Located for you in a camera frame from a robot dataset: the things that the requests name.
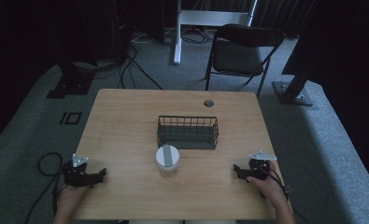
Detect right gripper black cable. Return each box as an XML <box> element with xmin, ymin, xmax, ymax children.
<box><xmin>256</xmin><ymin>161</ymin><xmax>312</xmax><ymax>224</ymax></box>

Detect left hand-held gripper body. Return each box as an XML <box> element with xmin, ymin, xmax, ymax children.
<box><xmin>61</xmin><ymin>153</ymin><xmax>95</xmax><ymax>189</ymax></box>

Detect person's right hand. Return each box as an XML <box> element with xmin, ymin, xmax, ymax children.
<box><xmin>246</xmin><ymin>160</ymin><xmax>289</xmax><ymax>210</ymax></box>

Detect black stand with metal base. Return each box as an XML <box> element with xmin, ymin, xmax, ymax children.
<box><xmin>271</xmin><ymin>69</ymin><xmax>315</xmax><ymax>107</ymax></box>

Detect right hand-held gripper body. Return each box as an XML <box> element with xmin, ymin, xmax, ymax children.
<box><xmin>247</xmin><ymin>149</ymin><xmax>278</xmax><ymax>181</ymax></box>

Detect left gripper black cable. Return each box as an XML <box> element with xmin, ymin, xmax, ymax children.
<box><xmin>23</xmin><ymin>151</ymin><xmax>68</xmax><ymax>224</ymax></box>

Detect black folding chair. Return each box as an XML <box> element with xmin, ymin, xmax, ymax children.
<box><xmin>205</xmin><ymin>23</ymin><xmax>285</xmax><ymax>98</ymax></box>

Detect white cup with grey-striped lid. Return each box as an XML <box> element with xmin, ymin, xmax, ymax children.
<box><xmin>155</xmin><ymin>144</ymin><xmax>181</xmax><ymax>177</ymax></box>

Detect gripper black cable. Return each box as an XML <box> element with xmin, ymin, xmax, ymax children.
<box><xmin>23</xmin><ymin>151</ymin><xmax>68</xmax><ymax>224</ymax></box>
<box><xmin>256</xmin><ymin>161</ymin><xmax>312</xmax><ymax>224</ymax></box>

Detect black wire basket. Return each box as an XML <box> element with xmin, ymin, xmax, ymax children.
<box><xmin>156</xmin><ymin>115</ymin><xmax>220</xmax><ymax>151</ymax></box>

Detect black stand base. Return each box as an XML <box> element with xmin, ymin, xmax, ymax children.
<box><xmin>46</xmin><ymin>60</ymin><xmax>96</xmax><ymax>100</ymax></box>

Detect black floor cables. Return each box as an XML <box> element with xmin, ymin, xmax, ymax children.
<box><xmin>92</xmin><ymin>27</ymin><xmax>213</xmax><ymax>91</ymax></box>

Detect white metal desk frame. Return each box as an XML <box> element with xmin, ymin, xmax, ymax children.
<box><xmin>173</xmin><ymin>0</ymin><xmax>258</xmax><ymax>65</ymax></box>

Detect person's left hand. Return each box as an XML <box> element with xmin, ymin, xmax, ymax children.
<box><xmin>58</xmin><ymin>184</ymin><xmax>91</xmax><ymax>216</ymax></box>

